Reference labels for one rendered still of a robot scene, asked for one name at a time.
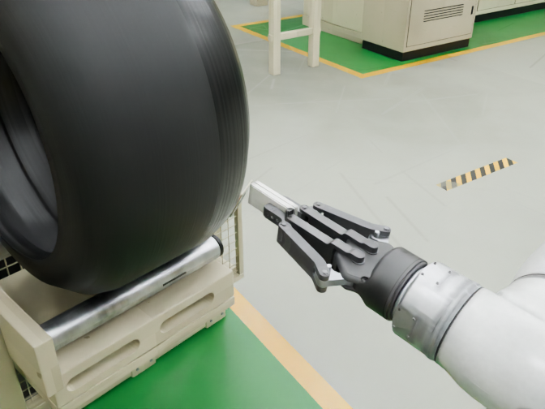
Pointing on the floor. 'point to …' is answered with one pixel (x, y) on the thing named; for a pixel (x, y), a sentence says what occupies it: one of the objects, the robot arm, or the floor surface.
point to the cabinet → (417, 27)
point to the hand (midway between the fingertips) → (272, 204)
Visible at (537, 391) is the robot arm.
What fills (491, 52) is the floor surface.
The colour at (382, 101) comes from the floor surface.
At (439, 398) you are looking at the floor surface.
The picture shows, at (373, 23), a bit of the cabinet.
